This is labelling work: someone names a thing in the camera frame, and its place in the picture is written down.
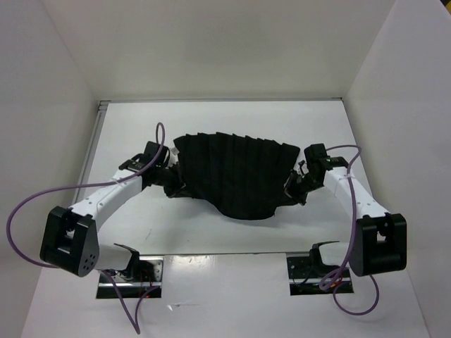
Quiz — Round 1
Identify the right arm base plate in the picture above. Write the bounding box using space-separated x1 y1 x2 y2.
286 254 354 296

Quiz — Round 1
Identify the black skirt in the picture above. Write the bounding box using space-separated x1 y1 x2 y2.
163 132 300 220

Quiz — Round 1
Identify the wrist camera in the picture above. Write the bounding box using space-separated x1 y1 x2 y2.
304 144 330 165
144 141 170 166

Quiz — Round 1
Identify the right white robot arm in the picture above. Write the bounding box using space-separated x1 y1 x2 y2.
285 156 407 277

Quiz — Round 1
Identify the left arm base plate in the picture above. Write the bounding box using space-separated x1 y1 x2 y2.
96 256 164 299

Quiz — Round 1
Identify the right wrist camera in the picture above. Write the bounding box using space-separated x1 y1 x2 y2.
304 144 330 165

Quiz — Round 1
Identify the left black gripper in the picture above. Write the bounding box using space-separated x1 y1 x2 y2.
154 161 195 198

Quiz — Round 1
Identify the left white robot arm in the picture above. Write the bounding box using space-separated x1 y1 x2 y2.
39 157 183 282

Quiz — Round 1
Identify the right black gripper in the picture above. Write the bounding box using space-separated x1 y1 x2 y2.
273 168 322 207

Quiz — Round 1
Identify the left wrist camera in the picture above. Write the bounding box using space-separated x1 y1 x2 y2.
144 141 170 166

